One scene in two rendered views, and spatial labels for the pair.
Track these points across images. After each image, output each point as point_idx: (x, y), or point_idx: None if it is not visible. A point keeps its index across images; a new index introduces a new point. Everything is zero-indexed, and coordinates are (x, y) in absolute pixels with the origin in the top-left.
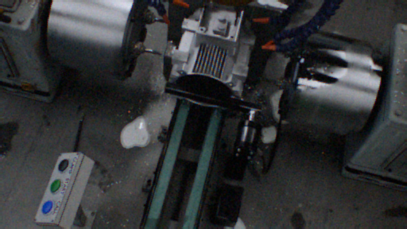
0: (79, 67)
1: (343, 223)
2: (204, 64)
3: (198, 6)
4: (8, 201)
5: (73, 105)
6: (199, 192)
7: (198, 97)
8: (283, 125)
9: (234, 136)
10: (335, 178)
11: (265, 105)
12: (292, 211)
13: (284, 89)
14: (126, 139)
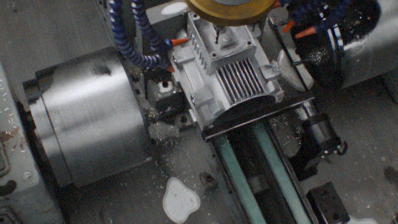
0: (101, 177)
1: None
2: (237, 88)
3: (178, 29)
4: None
5: (91, 216)
6: (305, 217)
7: (245, 125)
8: (310, 90)
9: (275, 134)
10: (393, 110)
11: (278, 81)
12: (381, 169)
13: (324, 61)
14: (175, 213)
